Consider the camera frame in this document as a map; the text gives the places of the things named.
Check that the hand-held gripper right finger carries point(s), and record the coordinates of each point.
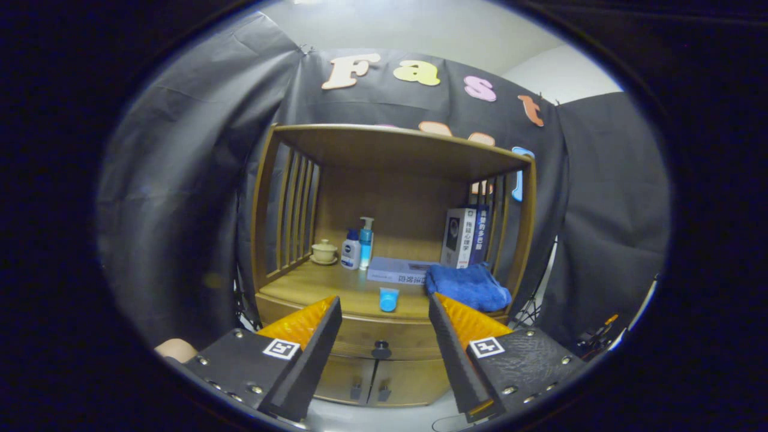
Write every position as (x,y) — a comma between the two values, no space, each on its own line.
(456,360)

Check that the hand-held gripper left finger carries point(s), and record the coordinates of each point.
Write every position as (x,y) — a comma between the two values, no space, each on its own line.
(315,360)

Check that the wooden drawer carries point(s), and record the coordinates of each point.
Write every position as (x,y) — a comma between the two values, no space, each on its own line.
(372,333)

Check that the blue cosmetic tube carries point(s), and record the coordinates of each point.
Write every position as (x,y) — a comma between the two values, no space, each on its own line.
(389,300)

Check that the wooden cabinet door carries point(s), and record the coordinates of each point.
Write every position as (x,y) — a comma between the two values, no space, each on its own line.
(414,381)
(339,378)

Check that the wooden countertop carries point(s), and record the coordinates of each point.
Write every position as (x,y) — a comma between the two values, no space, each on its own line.
(336,291)

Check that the wooden cabinet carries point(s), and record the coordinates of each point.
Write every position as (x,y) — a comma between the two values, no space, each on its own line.
(390,198)

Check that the blue folded towel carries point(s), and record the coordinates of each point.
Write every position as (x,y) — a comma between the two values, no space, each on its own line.
(468,285)

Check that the black tripod stand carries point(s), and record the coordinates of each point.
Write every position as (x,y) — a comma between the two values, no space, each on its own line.
(528,312)

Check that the white flat-lying book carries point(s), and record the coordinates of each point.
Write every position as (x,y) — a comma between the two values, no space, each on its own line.
(396,270)

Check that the cream lidded teacup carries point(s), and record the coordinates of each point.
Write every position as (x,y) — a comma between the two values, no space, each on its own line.
(324,252)

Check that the white lotion bottle blue cap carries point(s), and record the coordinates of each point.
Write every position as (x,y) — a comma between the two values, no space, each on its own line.
(350,255)

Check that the white upright book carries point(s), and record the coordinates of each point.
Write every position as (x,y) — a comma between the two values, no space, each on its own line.
(459,237)

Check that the dark blue upright book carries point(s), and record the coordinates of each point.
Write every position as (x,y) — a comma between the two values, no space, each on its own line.
(480,234)

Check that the blue pump bottle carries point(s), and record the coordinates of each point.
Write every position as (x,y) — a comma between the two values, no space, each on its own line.
(366,240)

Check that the orange and black tool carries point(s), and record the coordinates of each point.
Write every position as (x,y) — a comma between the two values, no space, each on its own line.
(606,327)

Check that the black backdrop cloth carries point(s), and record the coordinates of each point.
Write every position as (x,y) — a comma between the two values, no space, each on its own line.
(180,180)

